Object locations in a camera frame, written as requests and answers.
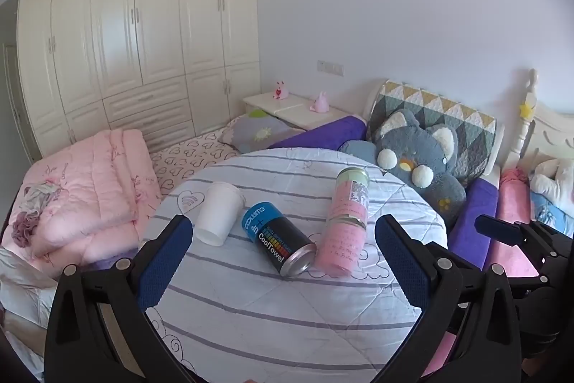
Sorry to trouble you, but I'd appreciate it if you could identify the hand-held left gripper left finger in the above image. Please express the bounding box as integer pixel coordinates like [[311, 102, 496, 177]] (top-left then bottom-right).
[[44, 214, 198, 383]]

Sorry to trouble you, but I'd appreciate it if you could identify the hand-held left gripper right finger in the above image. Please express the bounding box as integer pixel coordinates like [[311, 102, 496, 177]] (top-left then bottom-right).
[[372, 214, 523, 383]]

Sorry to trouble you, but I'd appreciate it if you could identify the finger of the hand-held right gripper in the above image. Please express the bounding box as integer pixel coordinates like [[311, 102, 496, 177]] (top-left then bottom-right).
[[474, 214, 526, 246]]

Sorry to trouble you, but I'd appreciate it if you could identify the white cup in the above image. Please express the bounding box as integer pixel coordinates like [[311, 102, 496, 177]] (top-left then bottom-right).
[[194, 181, 245, 247]]

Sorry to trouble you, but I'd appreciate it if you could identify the purple bed bumper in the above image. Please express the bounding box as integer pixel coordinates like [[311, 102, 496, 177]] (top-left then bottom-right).
[[268, 115, 369, 153], [448, 177, 500, 272]]

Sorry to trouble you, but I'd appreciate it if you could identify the pink bolster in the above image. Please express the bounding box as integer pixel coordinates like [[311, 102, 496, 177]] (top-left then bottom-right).
[[486, 168, 540, 277]]

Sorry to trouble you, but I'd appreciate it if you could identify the blue printed pillow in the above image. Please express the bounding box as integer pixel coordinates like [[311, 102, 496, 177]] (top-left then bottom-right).
[[530, 190, 574, 238]]

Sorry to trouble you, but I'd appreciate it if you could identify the pink tumbler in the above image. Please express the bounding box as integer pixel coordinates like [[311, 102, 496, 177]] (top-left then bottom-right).
[[312, 167, 370, 276]]

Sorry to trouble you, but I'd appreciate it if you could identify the white plush toy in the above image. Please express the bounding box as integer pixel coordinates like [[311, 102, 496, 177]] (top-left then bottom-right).
[[528, 158, 574, 205]]

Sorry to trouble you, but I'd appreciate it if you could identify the grey cat plush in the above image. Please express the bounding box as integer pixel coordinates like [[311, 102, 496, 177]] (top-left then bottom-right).
[[372, 109, 468, 228]]

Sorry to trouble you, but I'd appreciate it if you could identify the striped white tablecloth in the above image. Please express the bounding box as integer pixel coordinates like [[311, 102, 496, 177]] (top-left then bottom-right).
[[141, 147, 450, 383]]

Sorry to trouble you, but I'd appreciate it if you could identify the folded pink quilt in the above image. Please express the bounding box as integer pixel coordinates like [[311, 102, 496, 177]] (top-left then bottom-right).
[[2, 128, 163, 271]]

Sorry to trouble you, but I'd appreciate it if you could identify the heart print bed sheet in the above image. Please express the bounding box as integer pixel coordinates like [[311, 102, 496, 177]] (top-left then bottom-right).
[[150, 129, 241, 198]]

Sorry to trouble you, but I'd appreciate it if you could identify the patterned triangle quilt pillow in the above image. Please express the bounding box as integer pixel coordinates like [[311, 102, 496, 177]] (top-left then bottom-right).
[[363, 80, 499, 178]]

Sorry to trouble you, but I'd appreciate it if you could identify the black and blue can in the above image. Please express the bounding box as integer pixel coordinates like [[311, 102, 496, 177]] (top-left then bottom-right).
[[241, 201, 318, 278]]

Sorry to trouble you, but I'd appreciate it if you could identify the white bed headboard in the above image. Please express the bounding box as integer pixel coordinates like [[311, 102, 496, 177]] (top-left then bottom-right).
[[502, 68, 574, 174]]

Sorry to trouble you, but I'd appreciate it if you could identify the blue grey cushion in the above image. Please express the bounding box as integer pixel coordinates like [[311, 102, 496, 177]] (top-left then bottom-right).
[[338, 139, 382, 165]]

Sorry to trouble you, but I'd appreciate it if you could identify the purple floral cloth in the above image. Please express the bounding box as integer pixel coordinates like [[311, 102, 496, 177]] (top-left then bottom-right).
[[11, 181, 61, 247]]

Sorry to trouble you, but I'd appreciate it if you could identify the white pillow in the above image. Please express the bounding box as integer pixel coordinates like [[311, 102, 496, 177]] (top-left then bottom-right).
[[0, 246, 60, 350]]

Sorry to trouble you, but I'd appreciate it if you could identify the grey flower pillow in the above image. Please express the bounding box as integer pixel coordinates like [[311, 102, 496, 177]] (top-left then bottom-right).
[[218, 110, 293, 155]]

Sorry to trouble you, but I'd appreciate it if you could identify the white nightstand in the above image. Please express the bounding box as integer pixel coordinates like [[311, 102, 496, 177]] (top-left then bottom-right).
[[243, 90, 356, 132]]

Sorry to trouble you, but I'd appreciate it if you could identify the white door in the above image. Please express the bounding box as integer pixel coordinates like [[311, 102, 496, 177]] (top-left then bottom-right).
[[1, 42, 36, 163]]

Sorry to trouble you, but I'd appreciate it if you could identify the cream wardrobe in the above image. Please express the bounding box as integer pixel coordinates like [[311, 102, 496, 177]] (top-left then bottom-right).
[[17, 0, 262, 163]]

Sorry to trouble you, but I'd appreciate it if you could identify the wall switch panel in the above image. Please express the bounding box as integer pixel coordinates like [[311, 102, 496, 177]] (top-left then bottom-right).
[[316, 59, 345, 77]]

